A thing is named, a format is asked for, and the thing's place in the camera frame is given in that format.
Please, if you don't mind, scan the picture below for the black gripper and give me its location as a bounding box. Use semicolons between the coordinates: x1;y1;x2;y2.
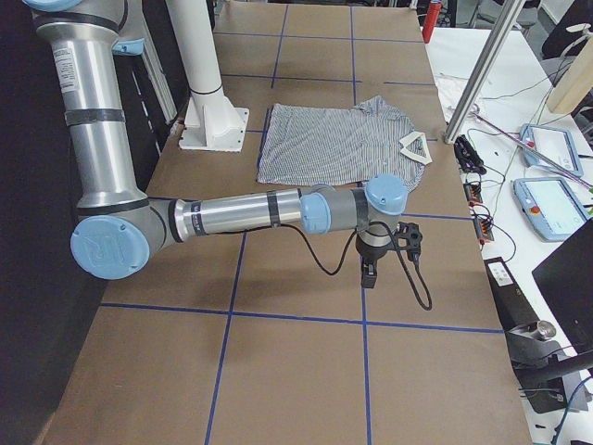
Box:
356;235;388;288

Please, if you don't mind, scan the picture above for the blue white striped polo shirt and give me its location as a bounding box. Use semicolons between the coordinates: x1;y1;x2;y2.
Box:
258;95;424;190

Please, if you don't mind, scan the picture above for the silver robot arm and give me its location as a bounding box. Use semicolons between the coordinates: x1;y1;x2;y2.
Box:
30;1;420;288

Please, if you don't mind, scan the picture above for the orange black connector module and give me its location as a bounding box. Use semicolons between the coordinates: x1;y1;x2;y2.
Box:
463;182;494;246

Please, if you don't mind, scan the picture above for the black power strip box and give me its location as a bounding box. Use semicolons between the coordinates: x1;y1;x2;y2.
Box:
484;257;539;331

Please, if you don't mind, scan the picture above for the long metal grabber rod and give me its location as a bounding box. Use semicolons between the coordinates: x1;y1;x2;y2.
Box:
469;105;592;193

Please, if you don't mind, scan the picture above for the lower blue teach pendant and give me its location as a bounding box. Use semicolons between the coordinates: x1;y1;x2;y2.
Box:
512;176;589;242

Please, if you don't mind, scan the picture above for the blue teach pendant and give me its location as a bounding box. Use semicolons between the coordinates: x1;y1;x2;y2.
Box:
512;176;589;242
520;124;583;177

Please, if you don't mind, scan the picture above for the black monitor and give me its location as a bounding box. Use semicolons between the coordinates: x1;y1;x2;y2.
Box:
532;221;593;352

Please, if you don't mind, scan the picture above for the upper blue teach pendant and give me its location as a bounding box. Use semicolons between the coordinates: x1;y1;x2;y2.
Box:
520;124;583;177

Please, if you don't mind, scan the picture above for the red cylinder bottle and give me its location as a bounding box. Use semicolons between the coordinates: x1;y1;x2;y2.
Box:
422;0;442;44

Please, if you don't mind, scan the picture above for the wooden beam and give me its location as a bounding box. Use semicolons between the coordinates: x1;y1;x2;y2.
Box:
547;23;592;114

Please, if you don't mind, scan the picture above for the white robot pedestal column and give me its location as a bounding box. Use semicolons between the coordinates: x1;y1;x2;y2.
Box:
167;0;249;152

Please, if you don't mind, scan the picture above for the black camera stand mount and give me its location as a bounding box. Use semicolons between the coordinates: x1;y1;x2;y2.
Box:
505;320;592;413

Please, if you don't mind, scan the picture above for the aluminium frame post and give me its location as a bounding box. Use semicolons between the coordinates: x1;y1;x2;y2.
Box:
444;0;524;145

